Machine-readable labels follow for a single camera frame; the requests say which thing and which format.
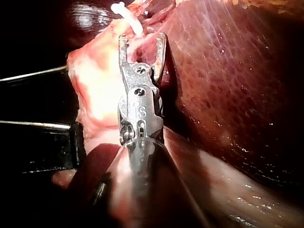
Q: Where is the right arm instrument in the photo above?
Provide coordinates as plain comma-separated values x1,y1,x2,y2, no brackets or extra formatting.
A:
117,62,165,146

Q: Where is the right arm instrument jaw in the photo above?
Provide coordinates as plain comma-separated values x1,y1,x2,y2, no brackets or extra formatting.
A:
118,33,131,67
151,32,168,84

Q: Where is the thin steel wire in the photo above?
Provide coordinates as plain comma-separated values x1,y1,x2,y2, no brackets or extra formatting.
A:
0,120,72,131
0,66,69,82

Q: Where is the dark red liver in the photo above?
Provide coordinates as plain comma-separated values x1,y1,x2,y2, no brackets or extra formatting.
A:
51,0,304,228

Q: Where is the pale fatty tissue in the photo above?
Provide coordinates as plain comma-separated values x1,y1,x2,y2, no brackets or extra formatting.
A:
237,0,304,15
66,18,149,146

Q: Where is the white clip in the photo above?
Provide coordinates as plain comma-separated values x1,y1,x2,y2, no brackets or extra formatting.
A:
111,1,144,38

